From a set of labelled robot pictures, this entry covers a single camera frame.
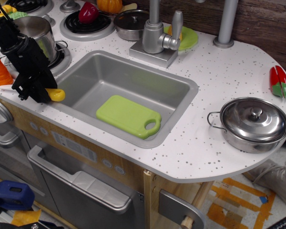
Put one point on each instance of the yellow toy corn piece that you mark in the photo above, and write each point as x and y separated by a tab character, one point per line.
170	32

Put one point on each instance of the grey support pole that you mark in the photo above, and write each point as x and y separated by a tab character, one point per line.
224	39

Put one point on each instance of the red green toy chili pepper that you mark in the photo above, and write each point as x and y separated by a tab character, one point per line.
277	81

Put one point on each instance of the blue clamp tool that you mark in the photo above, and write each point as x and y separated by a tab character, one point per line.
15	196

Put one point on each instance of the steel pan with lid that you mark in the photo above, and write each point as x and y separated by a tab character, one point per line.
252	125

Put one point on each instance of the grey stove knob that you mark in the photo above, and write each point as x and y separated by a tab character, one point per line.
69	6

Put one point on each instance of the yellow toy pepper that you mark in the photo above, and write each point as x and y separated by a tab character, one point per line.
8	9

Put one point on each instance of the green plastic cutting board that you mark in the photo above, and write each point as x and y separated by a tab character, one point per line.
130	116

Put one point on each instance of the back left stove burner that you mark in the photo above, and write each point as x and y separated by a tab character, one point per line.
32	7

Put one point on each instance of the tall steel pot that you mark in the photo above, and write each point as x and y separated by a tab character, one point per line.
40	30

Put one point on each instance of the white sneaker shoe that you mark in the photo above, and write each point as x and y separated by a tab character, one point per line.
269	175

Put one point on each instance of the green toy lettuce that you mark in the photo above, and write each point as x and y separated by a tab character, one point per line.
17	15

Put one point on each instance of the black stove burner right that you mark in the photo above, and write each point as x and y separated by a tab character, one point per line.
73	29

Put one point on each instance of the small steel pot with lid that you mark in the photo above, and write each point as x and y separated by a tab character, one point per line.
130	24

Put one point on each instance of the green plastic plate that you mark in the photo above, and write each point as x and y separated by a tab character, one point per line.
188	38

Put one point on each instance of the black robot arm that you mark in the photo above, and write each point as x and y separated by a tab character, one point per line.
9	30

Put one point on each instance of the orange toy carrot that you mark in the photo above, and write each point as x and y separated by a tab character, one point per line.
0	71

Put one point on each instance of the grey dishwasher door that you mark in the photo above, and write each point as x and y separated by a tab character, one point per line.
84	196

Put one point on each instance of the grey oven door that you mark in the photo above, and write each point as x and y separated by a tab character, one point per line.
14	164

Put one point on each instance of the orange toy pumpkin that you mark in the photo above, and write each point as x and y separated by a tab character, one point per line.
110	6

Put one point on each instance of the grey toy sink basin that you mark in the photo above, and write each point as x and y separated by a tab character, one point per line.
98	75

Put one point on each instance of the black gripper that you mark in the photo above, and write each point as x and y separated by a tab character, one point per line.
32	65

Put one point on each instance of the red toy bell pepper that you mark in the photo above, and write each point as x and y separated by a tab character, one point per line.
88	13

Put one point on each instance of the silver toy faucet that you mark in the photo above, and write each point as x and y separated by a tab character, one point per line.
156	46

